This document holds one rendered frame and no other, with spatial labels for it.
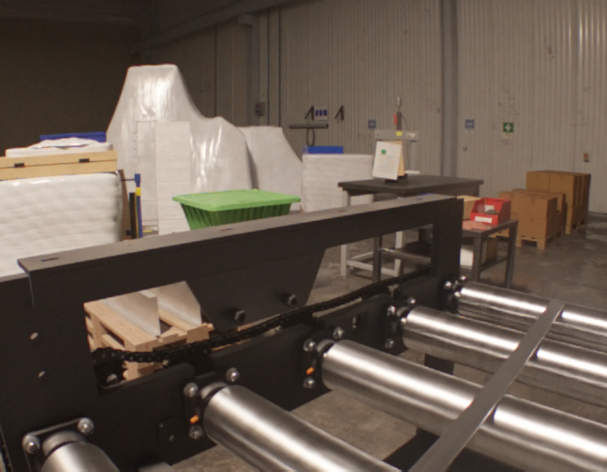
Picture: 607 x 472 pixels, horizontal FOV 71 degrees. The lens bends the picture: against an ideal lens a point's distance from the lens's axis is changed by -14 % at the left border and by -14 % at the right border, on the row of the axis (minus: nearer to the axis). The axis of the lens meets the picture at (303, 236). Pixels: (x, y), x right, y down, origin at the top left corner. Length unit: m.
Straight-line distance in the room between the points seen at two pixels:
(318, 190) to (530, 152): 5.48
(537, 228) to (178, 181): 4.39
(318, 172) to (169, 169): 3.59
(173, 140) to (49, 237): 1.45
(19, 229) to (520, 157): 9.96
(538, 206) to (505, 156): 5.20
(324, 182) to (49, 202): 4.76
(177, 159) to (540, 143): 8.46
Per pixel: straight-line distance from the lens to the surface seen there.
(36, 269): 0.72
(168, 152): 4.61
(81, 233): 4.18
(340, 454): 0.70
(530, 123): 11.37
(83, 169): 4.17
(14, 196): 4.20
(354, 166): 7.78
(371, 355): 0.99
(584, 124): 11.02
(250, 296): 0.93
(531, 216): 6.52
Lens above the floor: 1.34
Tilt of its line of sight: 12 degrees down
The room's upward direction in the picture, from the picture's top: straight up
